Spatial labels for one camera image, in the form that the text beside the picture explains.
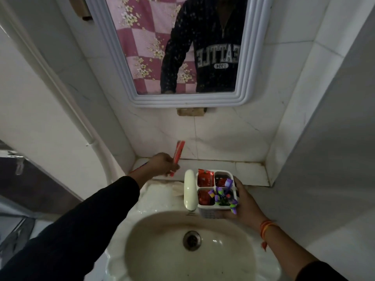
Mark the white tap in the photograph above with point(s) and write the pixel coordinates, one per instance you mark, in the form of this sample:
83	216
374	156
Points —
189	190

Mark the white framed wall mirror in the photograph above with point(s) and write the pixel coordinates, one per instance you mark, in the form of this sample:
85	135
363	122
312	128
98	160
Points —
257	55

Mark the bunch of purple wrapped items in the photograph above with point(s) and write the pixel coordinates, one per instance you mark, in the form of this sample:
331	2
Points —
225	196

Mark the white ceramic washbasin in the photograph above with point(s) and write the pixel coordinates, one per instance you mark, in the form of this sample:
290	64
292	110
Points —
164	260

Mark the person's left fingers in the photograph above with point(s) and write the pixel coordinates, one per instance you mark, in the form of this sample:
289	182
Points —
172	168

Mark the red sachet packet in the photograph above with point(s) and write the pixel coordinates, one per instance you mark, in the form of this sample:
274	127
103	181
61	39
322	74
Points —
205	178
220	182
205	198

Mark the thin red toothbrush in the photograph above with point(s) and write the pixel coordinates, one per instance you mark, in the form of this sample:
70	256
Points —
138	168

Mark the white wall pipe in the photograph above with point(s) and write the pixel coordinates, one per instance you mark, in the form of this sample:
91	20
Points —
58	90

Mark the person's right hand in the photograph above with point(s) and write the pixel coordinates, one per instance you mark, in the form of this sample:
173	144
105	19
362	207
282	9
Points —
247	209

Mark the person's right thumb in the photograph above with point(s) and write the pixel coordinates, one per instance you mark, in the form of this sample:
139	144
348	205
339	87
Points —
238	188

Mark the dark door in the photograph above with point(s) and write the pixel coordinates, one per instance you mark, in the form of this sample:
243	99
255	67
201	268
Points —
35	184

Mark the person's right forearm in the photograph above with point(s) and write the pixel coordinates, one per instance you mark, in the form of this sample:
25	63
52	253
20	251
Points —
298	257

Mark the person's left hand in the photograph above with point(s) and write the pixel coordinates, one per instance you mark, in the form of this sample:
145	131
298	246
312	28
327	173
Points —
159	164

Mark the wooden mounting block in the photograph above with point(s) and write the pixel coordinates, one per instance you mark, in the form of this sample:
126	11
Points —
192	112
80	8

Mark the person's left forearm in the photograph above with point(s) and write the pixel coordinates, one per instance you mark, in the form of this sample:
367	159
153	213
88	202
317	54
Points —
79	225

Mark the metal sink drain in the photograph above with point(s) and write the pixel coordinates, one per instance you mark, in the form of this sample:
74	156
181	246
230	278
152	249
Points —
192	240

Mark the white plastic compartment caddy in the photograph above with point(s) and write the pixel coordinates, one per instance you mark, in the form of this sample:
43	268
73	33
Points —
205	210

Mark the orange thread wristband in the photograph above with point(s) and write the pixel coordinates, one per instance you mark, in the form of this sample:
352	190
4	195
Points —
266	228

